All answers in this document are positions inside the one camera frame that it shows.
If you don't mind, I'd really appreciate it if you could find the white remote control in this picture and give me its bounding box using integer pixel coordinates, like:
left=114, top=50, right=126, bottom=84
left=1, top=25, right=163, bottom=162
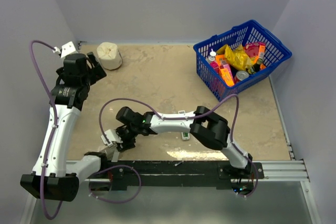
left=177, top=110, right=191, bottom=141

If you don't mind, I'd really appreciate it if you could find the grey remote control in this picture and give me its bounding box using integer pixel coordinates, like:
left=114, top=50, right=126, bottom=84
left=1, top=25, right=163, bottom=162
left=100, top=147, right=120, bottom=162

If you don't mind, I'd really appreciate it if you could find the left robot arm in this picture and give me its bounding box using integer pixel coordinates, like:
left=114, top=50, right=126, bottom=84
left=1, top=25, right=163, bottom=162
left=20, top=52, right=109, bottom=202

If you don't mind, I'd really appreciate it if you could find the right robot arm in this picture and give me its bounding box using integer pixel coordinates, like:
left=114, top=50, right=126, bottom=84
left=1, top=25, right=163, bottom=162
left=113, top=106, right=253, bottom=178

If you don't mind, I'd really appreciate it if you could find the white tissue roll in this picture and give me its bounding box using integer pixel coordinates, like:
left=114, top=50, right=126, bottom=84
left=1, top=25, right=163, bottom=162
left=97, top=42, right=122, bottom=70

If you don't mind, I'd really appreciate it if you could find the white bottle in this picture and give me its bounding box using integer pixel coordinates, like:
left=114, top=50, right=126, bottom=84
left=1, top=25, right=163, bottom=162
left=206, top=49, right=217, bottom=64

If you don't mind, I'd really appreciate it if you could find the orange box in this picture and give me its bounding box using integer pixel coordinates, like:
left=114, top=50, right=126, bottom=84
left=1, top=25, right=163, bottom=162
left=215, top=55, right=235, bottom=87

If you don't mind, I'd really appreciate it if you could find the red soda can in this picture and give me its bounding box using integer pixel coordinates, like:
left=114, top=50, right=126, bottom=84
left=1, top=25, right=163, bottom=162
left=234, top=71, right=249, bottom=84

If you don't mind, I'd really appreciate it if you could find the yellow snack bag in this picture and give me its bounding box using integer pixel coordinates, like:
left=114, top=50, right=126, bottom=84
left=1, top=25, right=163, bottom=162
left=216, top=44, right=253, bottom=71

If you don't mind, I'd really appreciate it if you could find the blue plastic basket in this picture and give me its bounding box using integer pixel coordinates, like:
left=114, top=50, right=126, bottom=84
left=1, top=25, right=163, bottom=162
left=193, top=19, right=292, bottom=101

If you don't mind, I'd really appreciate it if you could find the dark glass bottle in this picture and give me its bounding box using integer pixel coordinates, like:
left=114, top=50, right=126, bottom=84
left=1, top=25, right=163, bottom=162
left=247, top=58, right=263, bottom=74

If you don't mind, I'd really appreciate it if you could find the orange tall carton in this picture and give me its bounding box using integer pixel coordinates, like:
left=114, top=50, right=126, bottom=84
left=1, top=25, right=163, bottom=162
left=258, top=42, right=266, bottom=60

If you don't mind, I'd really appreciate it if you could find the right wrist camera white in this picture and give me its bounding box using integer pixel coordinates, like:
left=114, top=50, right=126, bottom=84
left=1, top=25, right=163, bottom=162
left=101, top=129, right=123, bottom=147

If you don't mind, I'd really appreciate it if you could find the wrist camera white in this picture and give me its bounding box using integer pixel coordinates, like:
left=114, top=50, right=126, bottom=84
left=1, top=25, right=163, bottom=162
left=101, top=129, right=123, bottom=147
left=52, top=41, right=78, bottom=59

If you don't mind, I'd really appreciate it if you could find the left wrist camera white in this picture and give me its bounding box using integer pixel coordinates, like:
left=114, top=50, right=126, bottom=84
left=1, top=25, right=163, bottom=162
left=52, top=41, right=78, bottom=59

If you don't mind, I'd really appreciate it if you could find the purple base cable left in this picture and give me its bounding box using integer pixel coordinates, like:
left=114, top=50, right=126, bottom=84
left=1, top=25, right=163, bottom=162
left=88, top=165, right=142, bottom=204

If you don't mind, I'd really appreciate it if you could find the black base frame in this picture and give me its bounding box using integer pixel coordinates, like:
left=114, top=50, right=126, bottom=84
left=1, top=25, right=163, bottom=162
left=89, top=161, right=265, bottom=191

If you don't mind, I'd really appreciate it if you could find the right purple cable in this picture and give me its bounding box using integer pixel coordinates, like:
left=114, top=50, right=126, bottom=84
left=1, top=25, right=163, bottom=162
left=98, top=93, right=259, bottom=198

